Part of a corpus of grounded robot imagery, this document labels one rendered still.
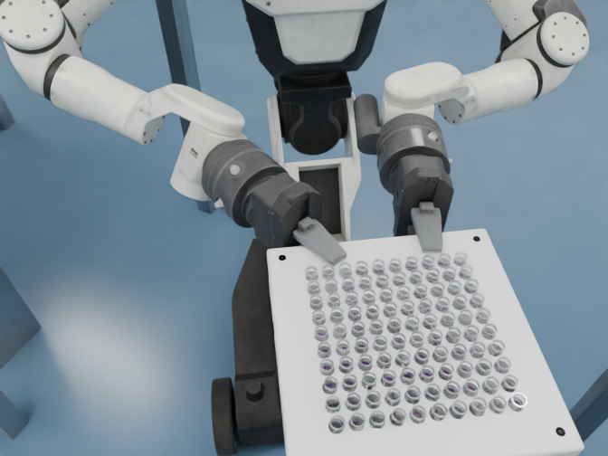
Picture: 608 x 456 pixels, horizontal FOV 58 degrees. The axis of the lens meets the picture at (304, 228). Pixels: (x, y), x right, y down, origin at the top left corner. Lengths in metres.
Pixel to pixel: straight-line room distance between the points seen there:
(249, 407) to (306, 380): 0.94
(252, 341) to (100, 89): 0.99
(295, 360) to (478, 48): 2.78
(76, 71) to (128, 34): 2.55
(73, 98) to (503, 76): 0.58
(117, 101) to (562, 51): 0.61
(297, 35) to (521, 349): 0.60
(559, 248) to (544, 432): 1.69
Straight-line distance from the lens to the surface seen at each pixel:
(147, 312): 1.90
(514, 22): 0.95
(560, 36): 0.90
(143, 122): 0.73
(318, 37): 0.94
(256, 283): 1.69
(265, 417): 1.45
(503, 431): 0.52
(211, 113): 0.70
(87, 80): 0.76
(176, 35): 1.68
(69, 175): 2.45
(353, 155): 1.08
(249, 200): 0.63
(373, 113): 0.77
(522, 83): 0.87
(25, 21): 0.79
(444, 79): 0.78
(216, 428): 1.47
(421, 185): 0.61
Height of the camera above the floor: 1.53
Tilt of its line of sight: 48 degrees down
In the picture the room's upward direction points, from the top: straight up
